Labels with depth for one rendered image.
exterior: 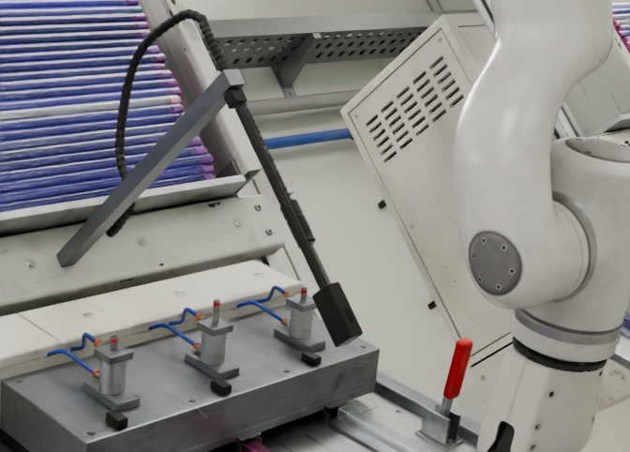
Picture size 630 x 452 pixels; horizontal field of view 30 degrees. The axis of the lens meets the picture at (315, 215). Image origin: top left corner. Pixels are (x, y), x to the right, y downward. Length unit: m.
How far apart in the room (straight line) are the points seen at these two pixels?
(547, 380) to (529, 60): 0.24
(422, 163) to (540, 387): 1.26
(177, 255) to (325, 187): 2.40
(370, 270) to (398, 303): 0.13
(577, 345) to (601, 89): 1.16
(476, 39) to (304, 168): 1.59
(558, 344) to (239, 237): 0.51
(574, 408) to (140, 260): 0.50
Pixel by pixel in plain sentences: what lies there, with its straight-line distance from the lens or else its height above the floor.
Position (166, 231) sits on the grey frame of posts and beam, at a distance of 1.27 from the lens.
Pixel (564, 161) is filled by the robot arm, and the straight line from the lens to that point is 0.87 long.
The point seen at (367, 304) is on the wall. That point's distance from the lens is 3.51.
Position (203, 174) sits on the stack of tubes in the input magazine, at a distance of 1.30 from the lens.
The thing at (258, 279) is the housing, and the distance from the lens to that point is 1.25.
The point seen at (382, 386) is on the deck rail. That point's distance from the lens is 1.21.
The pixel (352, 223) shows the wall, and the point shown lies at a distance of 3.63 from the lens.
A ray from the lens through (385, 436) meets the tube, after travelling 1.10.
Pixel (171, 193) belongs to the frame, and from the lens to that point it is 1.25.
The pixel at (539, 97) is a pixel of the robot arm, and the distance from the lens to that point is 0.83.
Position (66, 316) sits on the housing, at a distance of 1.14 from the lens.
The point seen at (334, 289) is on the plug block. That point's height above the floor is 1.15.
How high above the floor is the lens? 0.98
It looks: 15 degrees up
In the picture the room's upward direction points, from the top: 26 degrees counter-clockwise
